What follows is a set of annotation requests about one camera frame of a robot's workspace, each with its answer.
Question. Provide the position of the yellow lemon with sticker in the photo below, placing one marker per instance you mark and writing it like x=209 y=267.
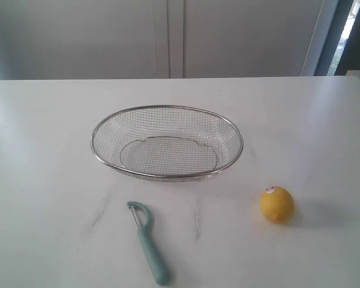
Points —
x=277 y=205

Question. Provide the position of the green handled peeler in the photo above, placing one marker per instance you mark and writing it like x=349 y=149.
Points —
x=156 y=263

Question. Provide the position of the oval metal wire basket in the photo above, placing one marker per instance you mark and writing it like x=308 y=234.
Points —
x=167 y=143

